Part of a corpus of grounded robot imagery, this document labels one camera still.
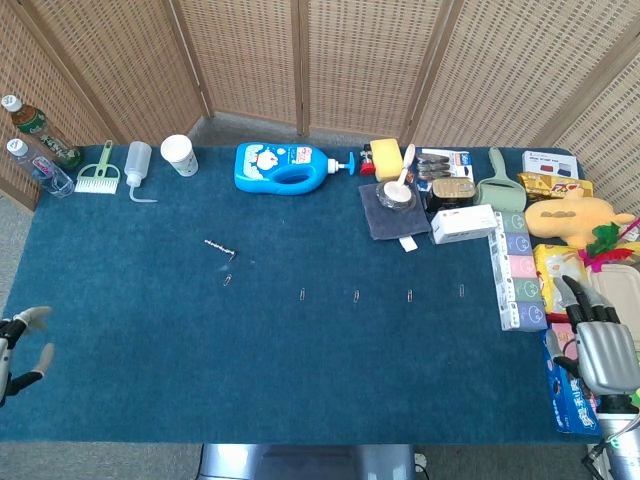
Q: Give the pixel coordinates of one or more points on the translucent squeeze wash bottle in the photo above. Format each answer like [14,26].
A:
[137,160]

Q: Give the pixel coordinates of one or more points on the pale green lint roller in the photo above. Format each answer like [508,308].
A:
[500,192]

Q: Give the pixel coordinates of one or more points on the grey folded cloth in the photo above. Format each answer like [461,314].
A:
[395,222]

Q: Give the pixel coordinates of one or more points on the white cardboard box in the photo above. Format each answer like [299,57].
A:
[462,222]

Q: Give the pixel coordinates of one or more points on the blue cling film box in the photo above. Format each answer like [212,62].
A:
[572,405]

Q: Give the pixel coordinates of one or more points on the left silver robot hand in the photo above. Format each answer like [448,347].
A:
[7,350]

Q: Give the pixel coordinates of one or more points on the beige lunch container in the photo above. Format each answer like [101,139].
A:
[620,287]

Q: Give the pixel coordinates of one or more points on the wicker folding screen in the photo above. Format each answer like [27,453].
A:
[360,65]

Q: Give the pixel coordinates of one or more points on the blue carpet table cover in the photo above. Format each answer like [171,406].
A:
[300,360]

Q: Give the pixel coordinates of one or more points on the yellow snack bag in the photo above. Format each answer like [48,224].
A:
[555,262]

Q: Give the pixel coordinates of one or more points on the green tea bottle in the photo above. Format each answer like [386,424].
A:
[40,130]

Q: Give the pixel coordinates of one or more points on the blister pack of clips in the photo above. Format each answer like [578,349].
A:
[440,162]

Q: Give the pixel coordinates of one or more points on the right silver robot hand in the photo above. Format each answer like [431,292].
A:
[605,352]

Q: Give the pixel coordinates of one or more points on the black gold tin can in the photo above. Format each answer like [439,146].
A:
[452,192]

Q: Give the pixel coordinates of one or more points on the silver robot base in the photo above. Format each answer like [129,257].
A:
[300,462]

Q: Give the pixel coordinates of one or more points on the yellow plush toy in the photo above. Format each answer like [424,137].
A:
[565,217]

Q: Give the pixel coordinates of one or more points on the yellow sponge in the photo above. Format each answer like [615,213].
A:
[386,160]

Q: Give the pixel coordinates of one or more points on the clear water bottle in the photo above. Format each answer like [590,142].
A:
[42,170]

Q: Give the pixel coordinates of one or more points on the pink packet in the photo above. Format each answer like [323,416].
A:
[562,335]

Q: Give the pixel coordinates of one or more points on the white paper cup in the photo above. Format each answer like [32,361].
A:
[180,155]

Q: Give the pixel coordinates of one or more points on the white box with blue print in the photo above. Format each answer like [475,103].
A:
[550,162]

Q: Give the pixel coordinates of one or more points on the green hand brush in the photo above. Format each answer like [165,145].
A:
[97,182]

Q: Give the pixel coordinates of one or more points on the gold red snack pack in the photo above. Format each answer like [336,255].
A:
[545,185]

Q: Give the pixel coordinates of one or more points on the blue detergent pump bottle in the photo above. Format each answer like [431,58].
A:
[265,170]

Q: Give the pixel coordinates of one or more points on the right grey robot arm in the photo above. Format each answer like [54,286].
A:
[622,442]

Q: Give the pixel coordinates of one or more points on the green red feather toy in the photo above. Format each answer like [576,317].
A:
[607,245]

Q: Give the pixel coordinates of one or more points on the white spoon in bowl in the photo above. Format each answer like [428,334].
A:
[395,192]

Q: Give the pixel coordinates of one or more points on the pastel smiley tissue pack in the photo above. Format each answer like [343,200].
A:
[517,265]

